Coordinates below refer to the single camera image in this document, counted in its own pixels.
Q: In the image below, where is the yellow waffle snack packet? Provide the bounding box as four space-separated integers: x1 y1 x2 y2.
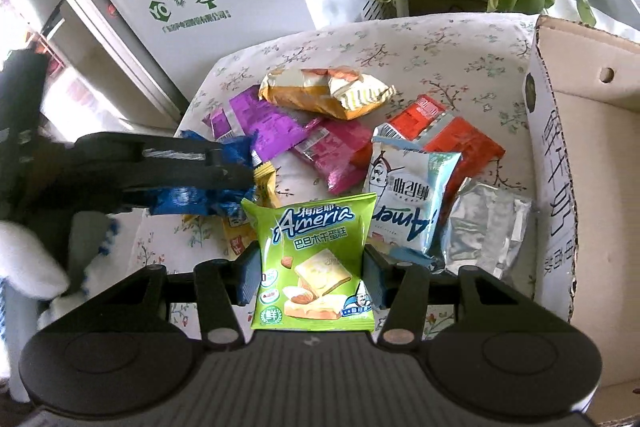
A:
182 160 282 258

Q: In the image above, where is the green Ameria snack packet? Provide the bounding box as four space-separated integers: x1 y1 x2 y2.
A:
242 193 376 332

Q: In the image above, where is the silver foil snack packet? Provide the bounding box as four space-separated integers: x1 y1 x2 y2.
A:
439 178 533 280

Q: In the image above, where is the light blue Ameria packet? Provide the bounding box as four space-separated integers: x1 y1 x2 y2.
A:
363 136 461 270

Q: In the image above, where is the blue foil snack packet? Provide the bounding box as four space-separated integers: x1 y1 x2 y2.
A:
149 135 257 218

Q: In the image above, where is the pink snack packet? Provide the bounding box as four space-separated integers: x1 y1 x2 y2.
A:
293 118 372 195

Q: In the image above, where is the purple snack packet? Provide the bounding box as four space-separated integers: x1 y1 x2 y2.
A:
203 84 308 166

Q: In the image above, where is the red orange snack packet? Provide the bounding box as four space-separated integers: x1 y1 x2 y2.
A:
373 94 506 219

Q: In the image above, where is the orange white bread packet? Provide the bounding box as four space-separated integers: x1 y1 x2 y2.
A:
258 67 397 120

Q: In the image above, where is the white gloved left hand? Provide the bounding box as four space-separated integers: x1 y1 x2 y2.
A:
0 206 122 308

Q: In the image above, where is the floral table cloth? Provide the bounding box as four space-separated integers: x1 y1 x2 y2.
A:
130 13 537 298

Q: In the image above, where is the cardboard milk box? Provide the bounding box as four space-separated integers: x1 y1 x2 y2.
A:
523 16 639 426

